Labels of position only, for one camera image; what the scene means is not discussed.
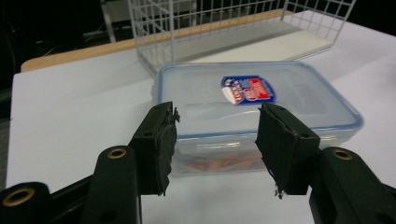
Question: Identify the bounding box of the clear plastic lidded food container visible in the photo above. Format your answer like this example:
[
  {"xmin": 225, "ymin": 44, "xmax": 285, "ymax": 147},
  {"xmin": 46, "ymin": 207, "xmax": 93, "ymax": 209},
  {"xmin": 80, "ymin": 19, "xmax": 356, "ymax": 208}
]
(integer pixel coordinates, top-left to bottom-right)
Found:
[{"xmin": 151, "ymin": 61, "xmax": 364, "ymax": 177}]

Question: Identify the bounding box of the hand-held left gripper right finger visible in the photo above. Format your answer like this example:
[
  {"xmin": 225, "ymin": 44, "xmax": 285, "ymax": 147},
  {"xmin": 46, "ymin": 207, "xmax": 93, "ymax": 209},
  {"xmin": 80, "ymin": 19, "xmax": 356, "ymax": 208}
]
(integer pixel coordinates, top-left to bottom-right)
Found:
[{"xmin": 254, "ymin": 103, "xmax": 396, "ymax": 224}]

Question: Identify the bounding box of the white wire rack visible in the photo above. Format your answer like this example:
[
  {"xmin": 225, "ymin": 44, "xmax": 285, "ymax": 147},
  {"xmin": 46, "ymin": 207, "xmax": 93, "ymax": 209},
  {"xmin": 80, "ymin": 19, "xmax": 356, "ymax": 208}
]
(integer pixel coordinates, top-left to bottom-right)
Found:
[{"xmin": 126, "ymin": 0, "xmax": 358, "ymax": 77}]

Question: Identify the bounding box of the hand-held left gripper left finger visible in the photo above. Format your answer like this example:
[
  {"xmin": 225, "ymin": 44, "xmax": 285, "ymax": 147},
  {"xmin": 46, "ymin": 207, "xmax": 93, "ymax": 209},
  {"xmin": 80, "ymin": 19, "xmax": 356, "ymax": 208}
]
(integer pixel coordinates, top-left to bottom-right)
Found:
[{"xmin": 79, "ymin": 101, "xmax": 181, "ymax": 224}]

